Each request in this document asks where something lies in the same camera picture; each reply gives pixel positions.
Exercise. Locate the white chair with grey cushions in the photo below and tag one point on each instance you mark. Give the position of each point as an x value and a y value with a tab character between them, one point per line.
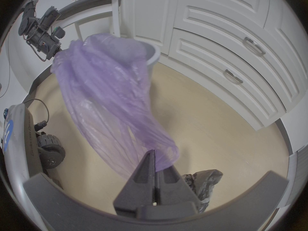
116	15

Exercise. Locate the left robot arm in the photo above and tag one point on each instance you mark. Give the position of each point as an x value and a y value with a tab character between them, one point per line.
26	24

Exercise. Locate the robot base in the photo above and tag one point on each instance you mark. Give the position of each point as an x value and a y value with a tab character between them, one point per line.
19	129

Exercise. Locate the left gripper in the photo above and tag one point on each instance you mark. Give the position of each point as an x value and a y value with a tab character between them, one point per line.
45	42

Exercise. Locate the purple plastic bag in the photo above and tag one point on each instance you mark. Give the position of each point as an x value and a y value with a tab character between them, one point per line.
108	92

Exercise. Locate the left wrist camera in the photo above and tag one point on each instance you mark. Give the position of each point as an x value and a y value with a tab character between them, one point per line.
59	32

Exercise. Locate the black plastic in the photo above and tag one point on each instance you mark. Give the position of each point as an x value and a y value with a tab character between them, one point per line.
204	182

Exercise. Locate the white trash bin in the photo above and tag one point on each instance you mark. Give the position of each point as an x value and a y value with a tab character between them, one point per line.
154	54

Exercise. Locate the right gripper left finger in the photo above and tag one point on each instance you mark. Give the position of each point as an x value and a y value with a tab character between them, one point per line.
130	196

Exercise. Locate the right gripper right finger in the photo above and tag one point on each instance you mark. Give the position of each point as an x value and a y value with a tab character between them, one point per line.
175	191

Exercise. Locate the white wardrobe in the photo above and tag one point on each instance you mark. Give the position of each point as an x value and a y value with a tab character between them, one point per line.
216	32

